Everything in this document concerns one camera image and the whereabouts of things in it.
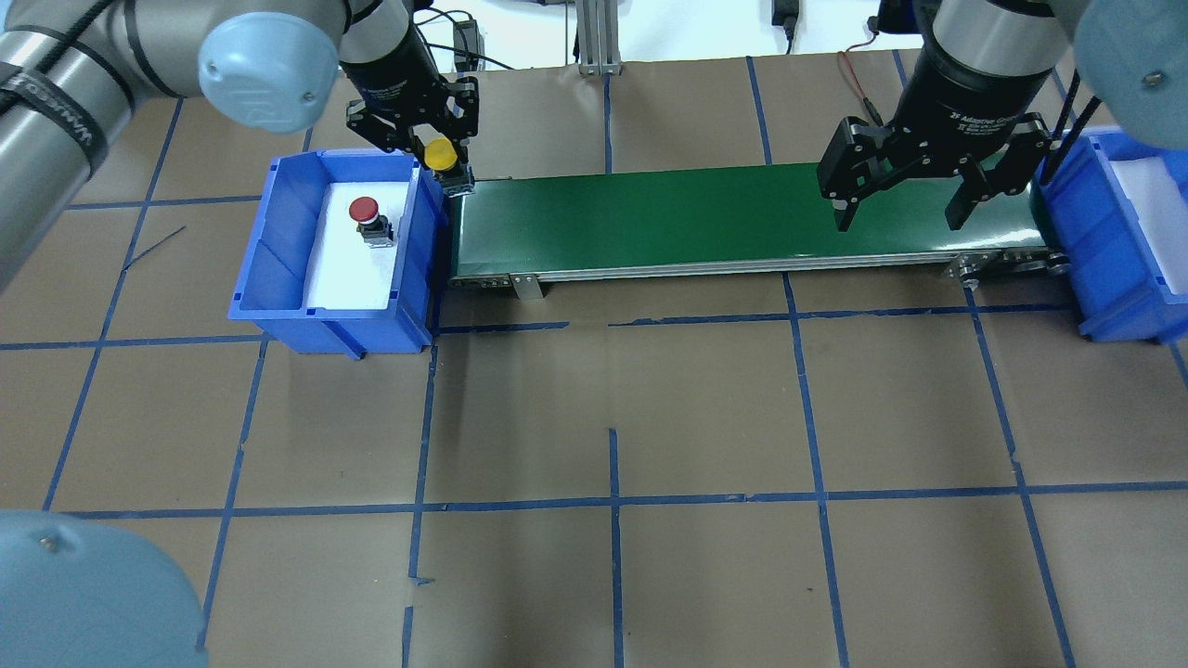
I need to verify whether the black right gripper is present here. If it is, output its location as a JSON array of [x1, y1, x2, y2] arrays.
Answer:
[[816, 51, 1055, 233]]

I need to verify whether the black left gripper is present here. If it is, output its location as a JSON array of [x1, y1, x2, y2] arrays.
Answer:
[[339, 19, 480, 185]]

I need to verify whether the yellow push button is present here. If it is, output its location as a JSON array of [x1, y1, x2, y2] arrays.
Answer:
[[423, 136, 474, 198]]

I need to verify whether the red push button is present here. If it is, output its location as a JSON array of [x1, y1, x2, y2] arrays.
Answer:
[[348, 196, 394, 248]]

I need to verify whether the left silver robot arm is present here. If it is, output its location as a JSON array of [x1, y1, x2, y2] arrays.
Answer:
[[4, 1, 479, 285]]

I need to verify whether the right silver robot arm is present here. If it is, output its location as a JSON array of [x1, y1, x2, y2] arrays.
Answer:
[[816, 1, 1187, 231]]

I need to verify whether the green conveyor belt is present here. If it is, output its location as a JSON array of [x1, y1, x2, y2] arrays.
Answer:
[[446, 163, 1072, 300]]

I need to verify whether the blue left storage bin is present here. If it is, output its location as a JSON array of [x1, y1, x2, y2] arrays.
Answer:
[[226, 149, 448, 359]]

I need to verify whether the blue storage bin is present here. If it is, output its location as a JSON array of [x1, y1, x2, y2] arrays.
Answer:
[[1040, 126, 1187, 345], [226, 149, 448, 359]]

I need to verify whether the black power adapter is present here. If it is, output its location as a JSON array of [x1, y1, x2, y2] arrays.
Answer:
[[453, 19, 486, 73]]

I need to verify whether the white foam pad left bin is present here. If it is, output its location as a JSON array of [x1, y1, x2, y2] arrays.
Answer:
[[303, 181, 410, 310]]

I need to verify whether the white foam pad bin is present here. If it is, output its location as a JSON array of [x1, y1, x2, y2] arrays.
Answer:
[[1110, 151, 1187, 295], [303, 181, 410, 310]]

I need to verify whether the blue right storage bin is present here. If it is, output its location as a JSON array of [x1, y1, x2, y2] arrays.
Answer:
[[1040, 126, 1187, 345]]

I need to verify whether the white foam pad right bin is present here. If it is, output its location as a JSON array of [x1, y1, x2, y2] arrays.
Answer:
[[1110, 151, 1187, 295]]

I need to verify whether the aluminium frame post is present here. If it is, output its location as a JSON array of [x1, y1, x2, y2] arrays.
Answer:
[[575, 0, 623, 77]]

